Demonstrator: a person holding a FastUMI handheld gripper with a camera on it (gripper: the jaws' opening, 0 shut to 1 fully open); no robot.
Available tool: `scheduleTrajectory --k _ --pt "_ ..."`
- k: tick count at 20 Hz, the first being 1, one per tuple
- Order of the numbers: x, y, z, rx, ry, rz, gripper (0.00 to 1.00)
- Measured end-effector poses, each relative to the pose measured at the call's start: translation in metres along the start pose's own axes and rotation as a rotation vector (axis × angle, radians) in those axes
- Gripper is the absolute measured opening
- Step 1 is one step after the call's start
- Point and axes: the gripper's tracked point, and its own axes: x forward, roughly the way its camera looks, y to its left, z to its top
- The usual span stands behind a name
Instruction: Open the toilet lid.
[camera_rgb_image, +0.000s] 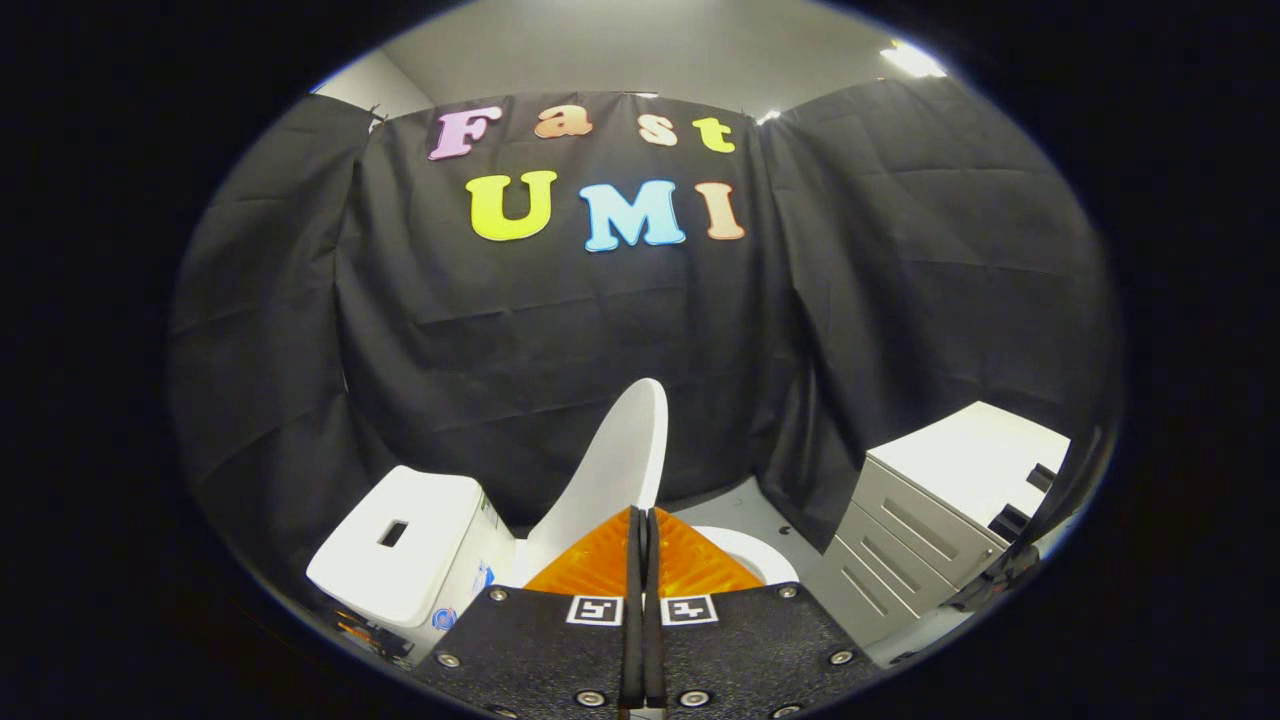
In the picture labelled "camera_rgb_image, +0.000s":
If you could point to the white drawer cabinet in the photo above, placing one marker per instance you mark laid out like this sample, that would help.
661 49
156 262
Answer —
960 460

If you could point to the rectangular ceiling light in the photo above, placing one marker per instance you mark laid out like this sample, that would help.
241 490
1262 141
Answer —
912 60

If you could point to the dark object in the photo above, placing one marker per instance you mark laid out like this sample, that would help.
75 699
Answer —
995 580

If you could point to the black backdrop cloth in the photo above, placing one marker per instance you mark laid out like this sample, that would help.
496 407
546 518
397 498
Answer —
560 330

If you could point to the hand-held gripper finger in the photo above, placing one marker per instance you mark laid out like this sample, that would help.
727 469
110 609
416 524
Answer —
655 620
633 620

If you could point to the black block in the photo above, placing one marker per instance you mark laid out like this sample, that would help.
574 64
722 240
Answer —
1040 477
1008 522

